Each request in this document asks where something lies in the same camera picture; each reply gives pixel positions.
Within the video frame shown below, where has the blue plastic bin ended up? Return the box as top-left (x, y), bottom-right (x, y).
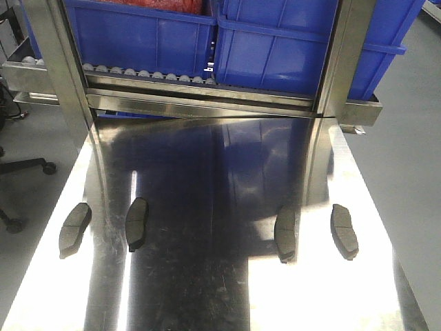
top-left (20, 0), bottom-right (218, 78)
top-left (212, 1), bottom-right (424, 101)

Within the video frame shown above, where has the left blue plastic bin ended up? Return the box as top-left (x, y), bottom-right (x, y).
top-left (20, 0), bottom-right (218, 78)

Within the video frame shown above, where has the right blue plastic bin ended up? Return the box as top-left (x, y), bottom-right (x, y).
top-left (212, 1), bottom-right (424, 101)

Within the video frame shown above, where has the stainless steel roller rack frame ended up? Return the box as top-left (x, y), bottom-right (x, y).
top-left (3, 1), bottom-right (382, 142)

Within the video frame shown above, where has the grey brake pad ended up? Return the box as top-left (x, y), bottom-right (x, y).
top-left (59, 202), bottom-right (92, 259)
top-left (330, 204), bottom-right (359, 261)
top-left (125, 197), bottom-right (149, 252)
top-left (274, 205), bottom-right (296, 263)

